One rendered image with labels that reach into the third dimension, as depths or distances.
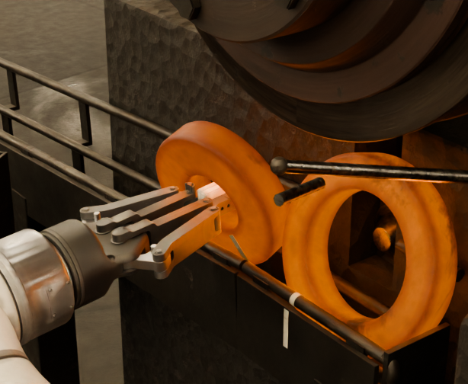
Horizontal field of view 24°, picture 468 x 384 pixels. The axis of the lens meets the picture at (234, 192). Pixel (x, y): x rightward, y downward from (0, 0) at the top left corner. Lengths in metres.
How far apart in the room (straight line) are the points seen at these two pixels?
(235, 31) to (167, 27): 0.43
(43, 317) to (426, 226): 0.33
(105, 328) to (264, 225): 1.28
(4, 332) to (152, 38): 0.50
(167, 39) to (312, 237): 0.33
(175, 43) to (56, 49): 2.70
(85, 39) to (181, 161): 2.96
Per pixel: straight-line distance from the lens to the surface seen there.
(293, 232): 1.04
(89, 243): 0.96
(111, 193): 1.25
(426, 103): 0.81
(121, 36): 1.34
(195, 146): 1.04
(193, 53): 1.21
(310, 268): 1.03
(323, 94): 0.87
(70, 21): 4.23
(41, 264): 0.93
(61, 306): 0.95
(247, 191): 1.02
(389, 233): 1.05
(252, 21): 0.81
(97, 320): 2.32
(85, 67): 3.73
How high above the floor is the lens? 1.24
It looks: 26 degrees down
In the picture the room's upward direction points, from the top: straight up
